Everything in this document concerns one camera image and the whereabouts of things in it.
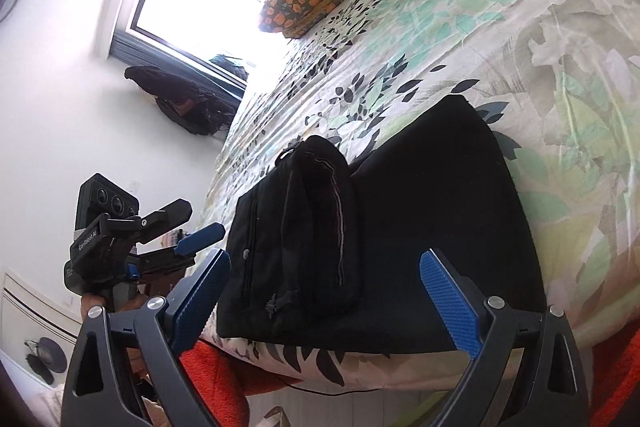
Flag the black pants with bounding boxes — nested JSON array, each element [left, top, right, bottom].
[[216, 95, 547, 355]]

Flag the person's left hand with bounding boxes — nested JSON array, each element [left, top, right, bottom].
[[79, 290, 151, 323]]

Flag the orange fluffy rug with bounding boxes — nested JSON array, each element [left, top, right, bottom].
[[180, 321, 639, 426]]

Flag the white drawer cabinet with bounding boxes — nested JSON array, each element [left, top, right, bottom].
[[1, 269, 81, 387]]

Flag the floral bed cover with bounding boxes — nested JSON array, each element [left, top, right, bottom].
[[203, 0, 639, 389]]

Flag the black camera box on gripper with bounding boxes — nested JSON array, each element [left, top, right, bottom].
[[74, 173, 140, 232]]

